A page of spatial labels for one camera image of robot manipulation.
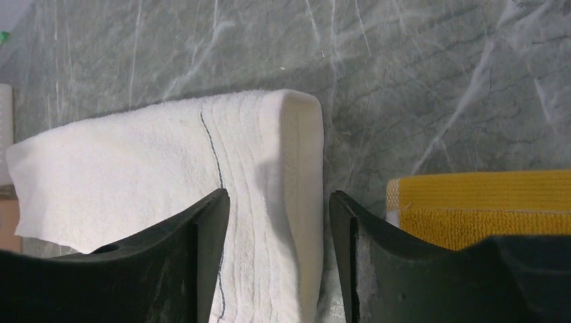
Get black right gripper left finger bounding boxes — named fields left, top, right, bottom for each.
left=1, top=188, right=230, bottom=322

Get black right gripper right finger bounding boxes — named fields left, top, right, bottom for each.
left=329, top=190, right=570, bottom=322

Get white terry towel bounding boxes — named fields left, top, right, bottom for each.
left=6, top=89, right=324, bottom=322

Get yellow grey patterned towel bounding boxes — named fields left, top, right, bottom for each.
left=386, top=170, right=570, bottom=250

